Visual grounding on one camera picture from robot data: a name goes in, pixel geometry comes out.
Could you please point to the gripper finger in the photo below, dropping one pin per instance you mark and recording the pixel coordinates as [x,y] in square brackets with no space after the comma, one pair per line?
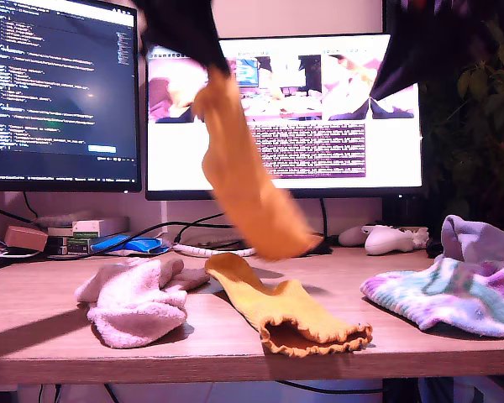
[189,38]
[411,63]

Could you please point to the plain orange sock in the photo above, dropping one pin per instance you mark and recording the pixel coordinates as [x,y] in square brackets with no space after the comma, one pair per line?
[243,180]

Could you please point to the white lavender sock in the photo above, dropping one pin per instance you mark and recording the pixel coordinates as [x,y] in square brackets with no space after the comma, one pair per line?
[483,239]

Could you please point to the pink fluffy sock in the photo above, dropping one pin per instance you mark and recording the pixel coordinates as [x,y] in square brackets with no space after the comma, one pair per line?
[172,268]
[138,323]

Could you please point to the tie-dye sock with lettering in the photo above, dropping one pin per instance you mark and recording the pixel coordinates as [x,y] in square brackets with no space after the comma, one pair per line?
[445,294]

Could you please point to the orange sock with frilled cuff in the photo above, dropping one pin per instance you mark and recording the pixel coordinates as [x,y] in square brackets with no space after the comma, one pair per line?
[285,310]

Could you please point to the large monitor with white screen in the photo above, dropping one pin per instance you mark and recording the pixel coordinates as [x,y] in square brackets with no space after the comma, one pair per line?
[185,159]

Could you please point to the dark monitor with code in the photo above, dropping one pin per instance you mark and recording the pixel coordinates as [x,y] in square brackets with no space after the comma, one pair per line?
[59,84]

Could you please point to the white upright strip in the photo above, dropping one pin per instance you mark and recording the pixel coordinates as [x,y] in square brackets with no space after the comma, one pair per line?
[164,214]

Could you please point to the white game controller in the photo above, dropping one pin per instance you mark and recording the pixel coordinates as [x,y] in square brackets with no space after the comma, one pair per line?
[386,241]

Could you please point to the black monitor stand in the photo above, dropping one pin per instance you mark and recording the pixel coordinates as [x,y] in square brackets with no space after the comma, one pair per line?
[321,248]

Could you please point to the blue packet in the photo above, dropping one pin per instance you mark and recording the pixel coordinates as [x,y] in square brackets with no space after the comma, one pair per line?
[126,244]

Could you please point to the white box with green label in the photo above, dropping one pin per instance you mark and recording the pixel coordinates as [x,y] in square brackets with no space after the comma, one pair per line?
[86,228]

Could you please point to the grey pouch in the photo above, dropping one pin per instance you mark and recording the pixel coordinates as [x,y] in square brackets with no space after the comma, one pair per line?
[63,219]

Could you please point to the stack of green boxes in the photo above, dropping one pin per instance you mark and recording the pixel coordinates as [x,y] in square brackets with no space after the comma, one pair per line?
[77,245]

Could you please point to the black table frame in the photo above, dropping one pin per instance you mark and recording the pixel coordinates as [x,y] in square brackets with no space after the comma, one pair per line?
[401,392]

